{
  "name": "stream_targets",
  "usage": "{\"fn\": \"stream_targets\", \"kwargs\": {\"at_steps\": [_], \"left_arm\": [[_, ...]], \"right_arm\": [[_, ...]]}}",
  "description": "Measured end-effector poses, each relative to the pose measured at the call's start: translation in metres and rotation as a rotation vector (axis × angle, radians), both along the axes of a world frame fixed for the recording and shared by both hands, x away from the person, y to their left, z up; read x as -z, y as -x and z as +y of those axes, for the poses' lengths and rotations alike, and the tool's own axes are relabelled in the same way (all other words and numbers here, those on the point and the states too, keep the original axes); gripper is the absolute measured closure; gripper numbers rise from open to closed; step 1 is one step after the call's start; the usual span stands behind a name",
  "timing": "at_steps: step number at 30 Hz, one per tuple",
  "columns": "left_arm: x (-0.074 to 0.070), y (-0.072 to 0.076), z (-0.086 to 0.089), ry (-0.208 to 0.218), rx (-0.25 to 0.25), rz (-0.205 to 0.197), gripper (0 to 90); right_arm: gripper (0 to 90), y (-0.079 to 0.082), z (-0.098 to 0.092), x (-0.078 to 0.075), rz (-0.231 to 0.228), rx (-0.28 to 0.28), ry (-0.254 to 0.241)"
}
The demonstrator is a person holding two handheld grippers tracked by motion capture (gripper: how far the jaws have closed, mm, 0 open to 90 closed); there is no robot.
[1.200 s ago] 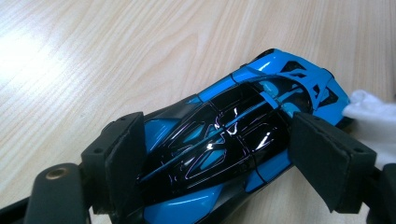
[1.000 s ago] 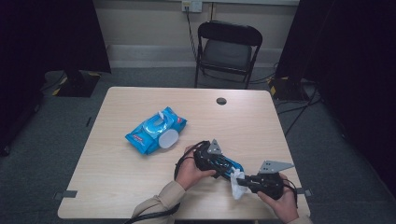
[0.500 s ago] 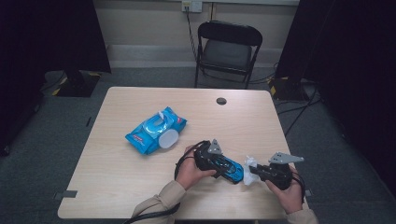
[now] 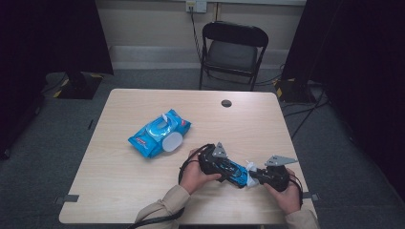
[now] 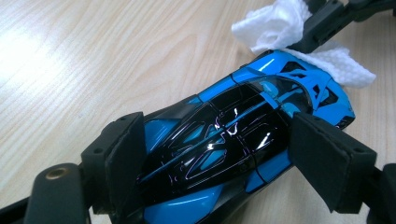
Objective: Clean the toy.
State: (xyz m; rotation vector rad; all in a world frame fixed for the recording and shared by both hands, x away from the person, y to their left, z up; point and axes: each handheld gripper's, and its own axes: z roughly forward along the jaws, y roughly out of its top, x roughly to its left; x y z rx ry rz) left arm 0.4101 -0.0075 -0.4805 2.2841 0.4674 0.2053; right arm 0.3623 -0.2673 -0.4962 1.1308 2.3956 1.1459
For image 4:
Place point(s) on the black curtain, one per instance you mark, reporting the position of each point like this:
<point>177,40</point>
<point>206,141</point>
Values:
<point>47,38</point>
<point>359,63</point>

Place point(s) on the small black floor strip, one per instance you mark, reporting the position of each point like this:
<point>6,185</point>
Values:
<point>90,124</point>

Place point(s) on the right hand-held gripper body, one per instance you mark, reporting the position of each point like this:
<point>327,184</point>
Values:
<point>277,178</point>

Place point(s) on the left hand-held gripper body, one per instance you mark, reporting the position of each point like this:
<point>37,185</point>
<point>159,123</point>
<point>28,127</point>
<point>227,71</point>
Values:
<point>211,162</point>

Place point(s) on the black stand base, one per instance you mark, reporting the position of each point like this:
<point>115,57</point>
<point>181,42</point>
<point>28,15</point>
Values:
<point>293,92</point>
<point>79,87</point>

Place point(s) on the blue toy car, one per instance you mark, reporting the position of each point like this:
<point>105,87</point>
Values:
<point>237,173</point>

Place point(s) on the person's right hand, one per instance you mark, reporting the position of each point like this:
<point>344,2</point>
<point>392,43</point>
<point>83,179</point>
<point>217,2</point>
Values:
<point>291,198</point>

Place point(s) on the black folding chair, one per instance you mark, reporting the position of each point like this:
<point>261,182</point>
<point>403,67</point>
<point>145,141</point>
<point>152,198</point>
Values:
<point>234,54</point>

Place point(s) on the grey tape piece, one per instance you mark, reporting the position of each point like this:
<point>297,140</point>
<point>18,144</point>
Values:
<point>310,196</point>
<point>68,199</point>

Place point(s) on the blue wet wipes packet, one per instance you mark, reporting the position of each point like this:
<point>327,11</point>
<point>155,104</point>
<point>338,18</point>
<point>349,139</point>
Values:
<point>143,141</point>

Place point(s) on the white wall socket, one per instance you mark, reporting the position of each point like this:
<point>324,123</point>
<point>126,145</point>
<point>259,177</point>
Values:
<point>196,6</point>

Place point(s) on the person's left hand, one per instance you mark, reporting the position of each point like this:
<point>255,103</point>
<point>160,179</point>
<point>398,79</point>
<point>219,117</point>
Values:
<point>191,175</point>

